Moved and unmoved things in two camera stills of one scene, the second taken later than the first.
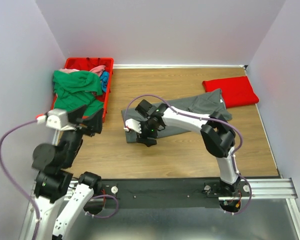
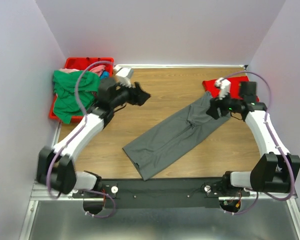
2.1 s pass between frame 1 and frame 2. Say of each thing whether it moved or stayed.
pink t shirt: stayed
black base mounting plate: stayed
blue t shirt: stayed
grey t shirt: moved
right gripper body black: moved
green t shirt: stayed
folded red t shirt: stayed
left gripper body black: moved
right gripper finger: moved
